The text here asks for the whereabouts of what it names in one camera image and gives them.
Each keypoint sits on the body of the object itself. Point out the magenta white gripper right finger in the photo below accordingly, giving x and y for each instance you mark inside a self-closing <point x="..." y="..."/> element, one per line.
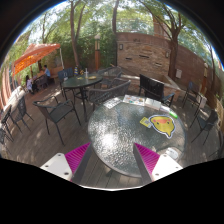
<point x="153" y="166"/>

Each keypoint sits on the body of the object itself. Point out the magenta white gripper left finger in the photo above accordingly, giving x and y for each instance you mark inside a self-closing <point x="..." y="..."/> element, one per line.
<point x="70" y="166"/>

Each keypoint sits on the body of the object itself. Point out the white computer mouse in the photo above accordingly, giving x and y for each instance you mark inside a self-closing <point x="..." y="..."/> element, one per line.
<point x="172" y="153"/>

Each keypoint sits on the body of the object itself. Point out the small yellow card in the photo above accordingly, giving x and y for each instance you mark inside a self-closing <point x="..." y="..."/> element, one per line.
<point x="145" y="121"/>

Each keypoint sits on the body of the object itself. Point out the round glass patio table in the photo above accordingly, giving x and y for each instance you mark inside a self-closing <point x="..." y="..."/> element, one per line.
<point x="115" y="126"/>

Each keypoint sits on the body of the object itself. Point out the green marker pen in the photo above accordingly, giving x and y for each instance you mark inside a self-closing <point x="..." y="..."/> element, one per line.
<point x="173" y="114"/>

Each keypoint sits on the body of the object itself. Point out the dark wicker chair left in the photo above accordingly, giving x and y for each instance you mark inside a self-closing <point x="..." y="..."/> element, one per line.
<point x="55" y="113"/>

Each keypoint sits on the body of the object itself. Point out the white paper box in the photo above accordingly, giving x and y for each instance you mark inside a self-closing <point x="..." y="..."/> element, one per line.
<point x="153" y="103"/>

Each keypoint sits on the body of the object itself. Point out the black chair far right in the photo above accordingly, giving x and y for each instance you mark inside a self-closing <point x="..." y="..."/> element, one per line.
<point x="205" y="124"/>

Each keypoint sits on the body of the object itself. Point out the white illustrated booklet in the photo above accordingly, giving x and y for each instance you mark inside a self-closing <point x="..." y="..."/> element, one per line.
<point x="134" y="100"/>

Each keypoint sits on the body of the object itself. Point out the black chair far left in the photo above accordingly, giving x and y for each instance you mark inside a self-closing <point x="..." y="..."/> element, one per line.
<point x="16" y="114"/>

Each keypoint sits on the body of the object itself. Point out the dark wicker chair behind table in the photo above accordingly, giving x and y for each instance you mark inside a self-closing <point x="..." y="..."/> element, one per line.
<point x="118" y="87"/>

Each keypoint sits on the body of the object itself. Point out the black chair right of table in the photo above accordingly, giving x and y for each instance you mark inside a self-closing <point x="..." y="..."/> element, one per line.
<point x="154" y="89"/>

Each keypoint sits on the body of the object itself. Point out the dark round far table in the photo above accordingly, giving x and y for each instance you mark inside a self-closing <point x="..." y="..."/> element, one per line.
<point x="78" y="84"/>

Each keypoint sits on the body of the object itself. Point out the seated person white clothes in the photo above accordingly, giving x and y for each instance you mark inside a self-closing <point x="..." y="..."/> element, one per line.
<point x="29" y="84"/>

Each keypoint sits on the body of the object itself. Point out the white bottle on far table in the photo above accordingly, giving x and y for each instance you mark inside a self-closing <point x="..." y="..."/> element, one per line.
<point x="86" y="73"/>

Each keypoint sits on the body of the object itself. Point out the seated person blue shirt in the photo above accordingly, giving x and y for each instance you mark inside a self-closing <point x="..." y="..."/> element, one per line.
<point x="46" y="71"/>

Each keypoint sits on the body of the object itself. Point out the orange patio umbrella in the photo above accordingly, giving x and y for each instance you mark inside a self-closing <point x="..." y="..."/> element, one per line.
<point x="33" y="53"/>

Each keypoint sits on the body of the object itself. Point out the wooden lamp post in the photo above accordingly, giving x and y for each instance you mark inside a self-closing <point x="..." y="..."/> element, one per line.
<point x="97" y="51"/>

